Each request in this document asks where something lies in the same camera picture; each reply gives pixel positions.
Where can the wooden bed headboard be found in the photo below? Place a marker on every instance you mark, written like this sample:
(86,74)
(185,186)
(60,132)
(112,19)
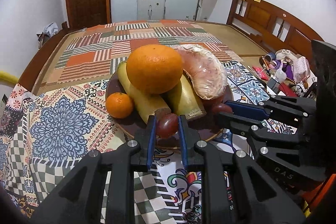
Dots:
(271,27)

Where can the yellow sugarcane piece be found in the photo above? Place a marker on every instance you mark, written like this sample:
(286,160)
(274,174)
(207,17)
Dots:
(184,101)
(145,104)

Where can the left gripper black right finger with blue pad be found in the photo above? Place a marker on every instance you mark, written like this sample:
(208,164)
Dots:
(235,189)

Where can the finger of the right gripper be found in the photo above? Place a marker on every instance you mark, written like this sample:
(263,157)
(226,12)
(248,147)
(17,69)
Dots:
(279,108)
(254,130)

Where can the dark purple round plate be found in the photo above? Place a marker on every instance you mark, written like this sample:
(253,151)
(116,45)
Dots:
(203,128)

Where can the red grape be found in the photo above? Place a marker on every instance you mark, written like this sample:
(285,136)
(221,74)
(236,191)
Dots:
(167,126)
(221,107)

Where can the pomelo segment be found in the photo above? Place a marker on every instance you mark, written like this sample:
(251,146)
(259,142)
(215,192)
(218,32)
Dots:
(207,74)

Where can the small orange tangerine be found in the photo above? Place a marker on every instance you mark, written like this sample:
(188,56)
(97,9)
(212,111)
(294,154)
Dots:
(119,105)

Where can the large orange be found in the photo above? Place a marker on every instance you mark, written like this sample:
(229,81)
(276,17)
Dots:
(154,68)

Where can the patterned patchwork cloth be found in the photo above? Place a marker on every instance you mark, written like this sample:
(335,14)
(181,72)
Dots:
(43,137)

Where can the white appliance box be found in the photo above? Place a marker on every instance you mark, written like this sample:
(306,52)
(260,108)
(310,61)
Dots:
(151,9)

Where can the pile of clutter items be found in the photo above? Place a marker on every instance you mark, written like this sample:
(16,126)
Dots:
(287,73)

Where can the yellow chair frame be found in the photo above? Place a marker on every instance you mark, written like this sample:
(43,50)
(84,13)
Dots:
(7,77)

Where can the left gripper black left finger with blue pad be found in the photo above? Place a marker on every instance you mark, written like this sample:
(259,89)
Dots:
(78,197)

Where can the striped patchwork bed mat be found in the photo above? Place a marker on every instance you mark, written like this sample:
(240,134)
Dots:
(99,50)

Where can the crumpled grey cloth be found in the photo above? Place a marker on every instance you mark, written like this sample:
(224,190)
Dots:
(48,32)

